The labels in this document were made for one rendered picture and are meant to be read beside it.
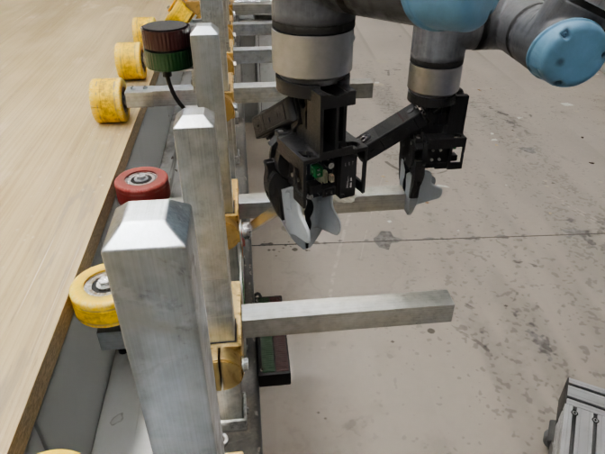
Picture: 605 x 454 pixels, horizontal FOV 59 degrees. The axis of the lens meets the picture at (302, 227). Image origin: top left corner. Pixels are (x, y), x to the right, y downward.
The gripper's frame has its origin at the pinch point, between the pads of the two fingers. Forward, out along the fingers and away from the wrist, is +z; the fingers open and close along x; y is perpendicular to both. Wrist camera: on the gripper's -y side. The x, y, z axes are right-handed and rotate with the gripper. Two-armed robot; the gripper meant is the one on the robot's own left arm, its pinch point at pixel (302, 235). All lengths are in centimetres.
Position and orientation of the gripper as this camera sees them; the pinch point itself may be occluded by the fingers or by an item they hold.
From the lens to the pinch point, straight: 63.5
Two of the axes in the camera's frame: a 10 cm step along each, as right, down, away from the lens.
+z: 0.0, 8.3, 5.5
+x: 9.0, -2.5, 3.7
